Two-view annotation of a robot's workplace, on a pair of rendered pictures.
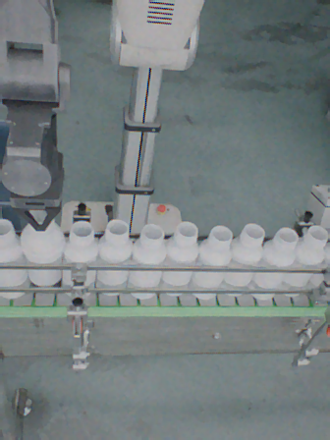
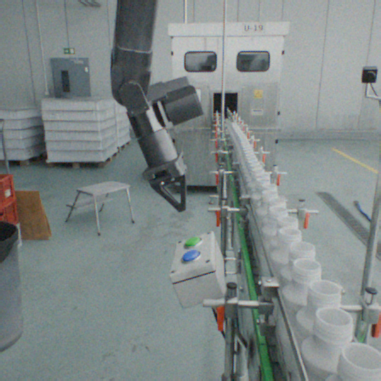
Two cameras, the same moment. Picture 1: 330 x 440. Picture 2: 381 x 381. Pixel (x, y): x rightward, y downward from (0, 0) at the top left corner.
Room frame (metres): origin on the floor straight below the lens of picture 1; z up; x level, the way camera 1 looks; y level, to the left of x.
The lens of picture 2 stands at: (0.60, 0.21, 1.40)
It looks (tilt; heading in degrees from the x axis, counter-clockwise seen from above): 17 degrees down; 287
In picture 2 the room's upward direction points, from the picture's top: straight up
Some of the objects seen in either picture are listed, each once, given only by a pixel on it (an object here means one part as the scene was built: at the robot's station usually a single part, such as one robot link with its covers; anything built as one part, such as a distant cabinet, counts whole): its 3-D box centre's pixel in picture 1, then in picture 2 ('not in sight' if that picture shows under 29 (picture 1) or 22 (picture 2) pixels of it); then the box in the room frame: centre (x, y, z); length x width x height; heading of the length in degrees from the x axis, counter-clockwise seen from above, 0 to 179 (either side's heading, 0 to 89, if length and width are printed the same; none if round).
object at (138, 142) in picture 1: (136, 165); not in sight; (1.15, 0.13, 0.74); 0.11 x 0.11 x 0.40; 14
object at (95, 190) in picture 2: not in sight; (98, 203); (2.62, -3.02, 0.21); 0.61 x 0.47 x 0.41; 157
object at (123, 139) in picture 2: not in sight; (102, 122); (5.08, -7.39, 0.59); 1.25 x 1.03 x 1.17; 105
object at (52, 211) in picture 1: (39, 203); not in sight; (0.46, 0.19, 1.23); 0.07 x 0.07 x 0.09; 14
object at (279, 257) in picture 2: not in sight; (286, 275); (0.61, -0.39, 1.08); 0.06 x 0.06 x 0.17
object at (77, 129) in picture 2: not in sight; (82, 130); (4.61, -5.87, 0.59); 1.24 x 1.03 x 1.17; 106
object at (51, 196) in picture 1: (36, 164); not in sight; (0.47, 0.19, 1.30); 0.10 x 0.07 x 0.07; 14
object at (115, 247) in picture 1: (114, 257); not in sight; (0.50, 0.07, 1.08); 0.06 x 0.06 x 0.17
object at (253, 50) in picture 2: not in sight; (224, 110); (1.76, -5.17, 1.05); 1.60 x 1.40 x 2.10; 104
